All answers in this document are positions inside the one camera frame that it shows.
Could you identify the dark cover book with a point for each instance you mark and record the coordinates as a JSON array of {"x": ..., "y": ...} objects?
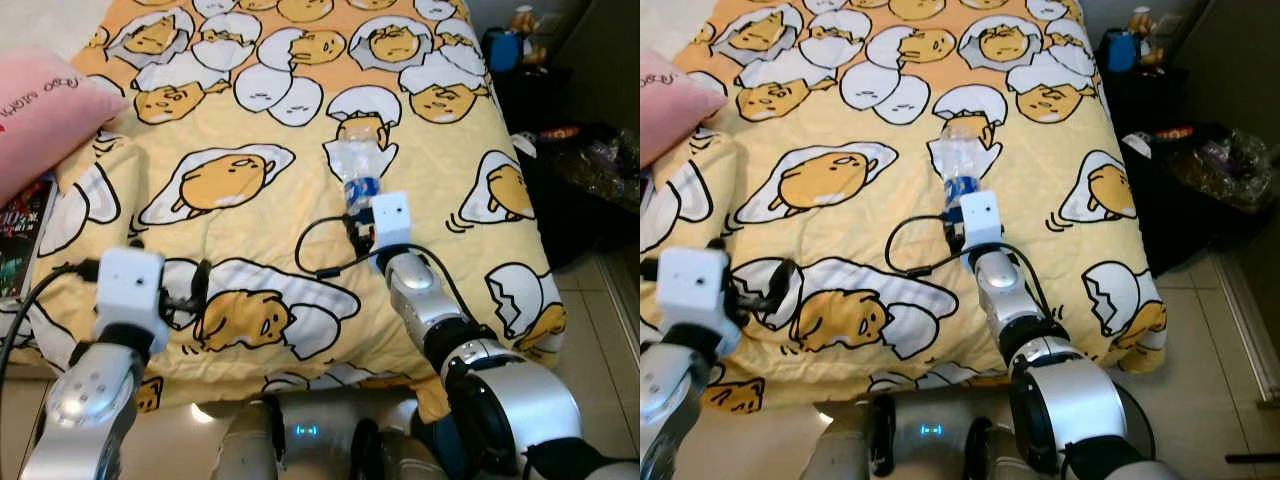
[{"x": 20, "y": 240}]

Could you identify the blue cup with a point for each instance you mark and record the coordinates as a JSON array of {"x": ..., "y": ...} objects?
[
  {"x": 1120, "y": 50},
  {"x": 503, "y": 50}
]

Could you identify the white bed sheet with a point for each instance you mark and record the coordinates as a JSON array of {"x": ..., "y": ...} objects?
[
  {"x": 662, "y": 25},
  {"x": 45, "y": 25}
]

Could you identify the yellow egg cartoon blanket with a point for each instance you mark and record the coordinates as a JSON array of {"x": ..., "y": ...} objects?
[
  {"x": 860, "y": 120},
  {"x": 260, "y": 130}
]

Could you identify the small brown figurine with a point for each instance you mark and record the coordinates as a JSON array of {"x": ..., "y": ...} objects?
[
  {"x": 523, "y": 20},
  {"x": 1140, "y": 22}
]

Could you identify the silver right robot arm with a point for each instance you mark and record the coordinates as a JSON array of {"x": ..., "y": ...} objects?
[
  {"x": 500, "y": 400},
  {"x": 1080, "y": 400}
]

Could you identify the pink pillow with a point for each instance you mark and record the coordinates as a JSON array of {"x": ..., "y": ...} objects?
[
  {"x": 50, "y": 110},
  {"x": 675, "y": 105}
]

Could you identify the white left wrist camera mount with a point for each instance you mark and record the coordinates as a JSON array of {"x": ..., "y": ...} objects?
[
  {"x": 690, "y": 290},
  {"x": 130, "y": 290}
]

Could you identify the black nightstand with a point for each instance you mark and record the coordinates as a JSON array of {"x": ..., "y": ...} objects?
[
  {"x": 1210, "y": 90},
  {"x": 600, "y": 90}
]

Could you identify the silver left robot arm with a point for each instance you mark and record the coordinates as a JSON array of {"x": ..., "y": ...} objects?
[
  {"x": 670, "y": 400},
  {"x": 85, "y": 400}
]

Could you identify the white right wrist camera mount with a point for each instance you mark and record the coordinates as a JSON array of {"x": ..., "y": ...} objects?
[
  {"x": 982, "y": 220},
  {"x": 390, "y": 220}
]

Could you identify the clear plastic water bottle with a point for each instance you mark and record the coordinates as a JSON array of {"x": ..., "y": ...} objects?
[
  {"x": 962, "y": 160},
  {"x": 360, "y": 160}
]

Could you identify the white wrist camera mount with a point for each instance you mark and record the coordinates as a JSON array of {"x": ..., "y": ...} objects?
[
  {"x": 130, "y": 290},
  {"x": 690, "y": 290},
  {"x": 390, "y": 220},
  {"x": 982, "y": 220}
]

